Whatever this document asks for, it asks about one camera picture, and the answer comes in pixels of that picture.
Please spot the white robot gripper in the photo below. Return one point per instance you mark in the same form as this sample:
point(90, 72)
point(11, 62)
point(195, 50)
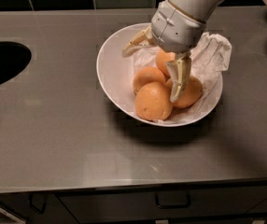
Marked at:
point(175, 28)

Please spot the orange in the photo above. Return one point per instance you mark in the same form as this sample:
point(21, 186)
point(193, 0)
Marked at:
point(145, 76)
point(152, 102)
point(162, 58)
point(191, 94)

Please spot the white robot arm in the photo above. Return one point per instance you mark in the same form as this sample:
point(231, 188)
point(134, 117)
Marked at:
point(200, 10)

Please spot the white ceramic bowl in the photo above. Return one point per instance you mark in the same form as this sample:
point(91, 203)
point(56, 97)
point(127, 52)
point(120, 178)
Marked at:
point(116, 74)

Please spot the white paper napkin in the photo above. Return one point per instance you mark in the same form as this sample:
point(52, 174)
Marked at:
point(209, 60)

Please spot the black round object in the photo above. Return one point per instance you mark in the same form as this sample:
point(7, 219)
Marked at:
point(14, 57)

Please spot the dark cabinet drawer front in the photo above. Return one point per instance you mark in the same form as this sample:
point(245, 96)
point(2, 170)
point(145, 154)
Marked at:
point(146, 205)

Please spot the black drawer handle centre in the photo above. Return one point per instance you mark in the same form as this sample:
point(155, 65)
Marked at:
point(172, 200)

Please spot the black drawer handle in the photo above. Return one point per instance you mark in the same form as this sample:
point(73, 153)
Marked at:
point(38, 203)
point(172, 200)

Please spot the black drawer handle left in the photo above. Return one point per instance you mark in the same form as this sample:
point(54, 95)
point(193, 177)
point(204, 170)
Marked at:
point(38, 203)

